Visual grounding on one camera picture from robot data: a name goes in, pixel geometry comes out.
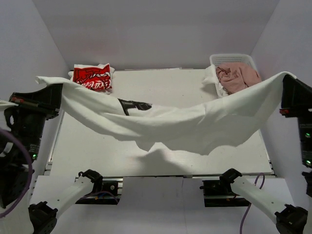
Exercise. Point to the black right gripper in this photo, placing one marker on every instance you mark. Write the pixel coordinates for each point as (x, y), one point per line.
(297, 111)

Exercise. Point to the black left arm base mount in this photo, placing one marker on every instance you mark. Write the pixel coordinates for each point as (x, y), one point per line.
(104, 192)

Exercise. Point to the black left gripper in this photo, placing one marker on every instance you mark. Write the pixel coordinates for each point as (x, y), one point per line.
(34, 106)

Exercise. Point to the pink t-shirt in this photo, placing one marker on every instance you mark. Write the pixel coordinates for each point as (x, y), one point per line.
(237, 76)

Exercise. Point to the folded red coca-cola t-shirt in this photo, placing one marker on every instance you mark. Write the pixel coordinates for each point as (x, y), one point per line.
(93, 77)

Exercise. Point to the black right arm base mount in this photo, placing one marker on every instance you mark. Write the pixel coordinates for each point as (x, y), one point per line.
(218, 193)

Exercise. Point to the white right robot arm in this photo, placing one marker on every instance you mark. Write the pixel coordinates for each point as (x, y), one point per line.
(287, 218)

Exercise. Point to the white cartoon print t-shirt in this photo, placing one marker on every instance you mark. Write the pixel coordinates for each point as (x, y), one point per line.
(210, 78)

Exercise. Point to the white t-shirt black graphic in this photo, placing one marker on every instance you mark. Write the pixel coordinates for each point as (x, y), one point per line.
(230, 120)

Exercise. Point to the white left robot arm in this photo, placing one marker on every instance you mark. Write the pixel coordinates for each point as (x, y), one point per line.
(17, 176)

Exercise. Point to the white plastic basket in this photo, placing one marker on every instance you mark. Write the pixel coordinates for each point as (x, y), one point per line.
(217, 59)

